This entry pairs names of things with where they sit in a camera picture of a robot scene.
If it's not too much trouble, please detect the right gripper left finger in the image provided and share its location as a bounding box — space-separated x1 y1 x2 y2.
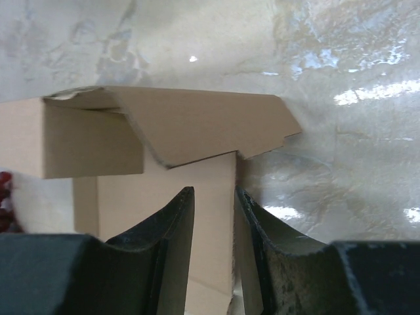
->
1 187 194 314

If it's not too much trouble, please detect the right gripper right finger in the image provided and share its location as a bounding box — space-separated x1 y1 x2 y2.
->
235 188 419 314

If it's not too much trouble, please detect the brown cardboard paper box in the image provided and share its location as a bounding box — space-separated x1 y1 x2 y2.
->
1 86 301 314

